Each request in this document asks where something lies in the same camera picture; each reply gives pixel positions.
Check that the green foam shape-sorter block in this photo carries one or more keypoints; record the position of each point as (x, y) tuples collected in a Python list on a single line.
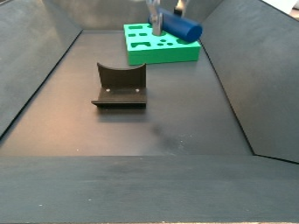
[(150, 49)]

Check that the black curved fixture stand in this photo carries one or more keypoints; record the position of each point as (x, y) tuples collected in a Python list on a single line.
[(121, 86)]

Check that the blue oval cylinder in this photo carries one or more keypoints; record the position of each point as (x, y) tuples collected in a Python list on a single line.
[(180, 26)]

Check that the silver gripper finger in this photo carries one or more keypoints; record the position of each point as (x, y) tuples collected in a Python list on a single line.
[(178, 10), (154, 16)]

